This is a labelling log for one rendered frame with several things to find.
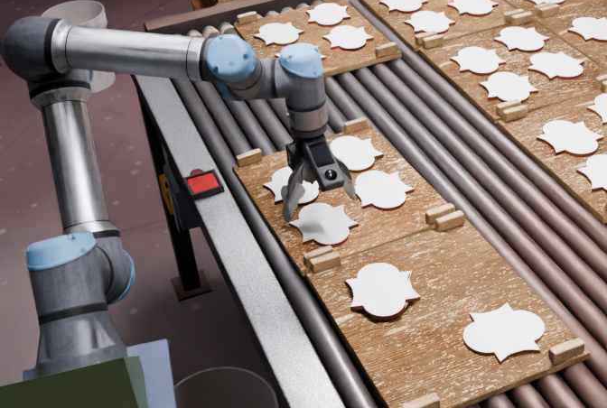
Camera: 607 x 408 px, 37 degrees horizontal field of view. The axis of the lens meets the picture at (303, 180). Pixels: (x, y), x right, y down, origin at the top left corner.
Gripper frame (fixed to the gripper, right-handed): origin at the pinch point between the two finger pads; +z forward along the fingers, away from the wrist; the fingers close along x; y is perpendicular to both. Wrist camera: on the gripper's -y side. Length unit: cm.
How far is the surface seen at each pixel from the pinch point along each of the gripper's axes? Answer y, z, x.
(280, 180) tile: 18.5, 1.8, 2.1
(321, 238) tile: -4.3, 2.7, 2.4
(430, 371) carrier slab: -43.7, 5.1, 0.0
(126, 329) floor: 96, 94, 38
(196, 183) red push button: 29.2, 3.2, 18.4
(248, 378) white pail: 24, 62, 16
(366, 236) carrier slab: -7.0, 3.7, -6.2
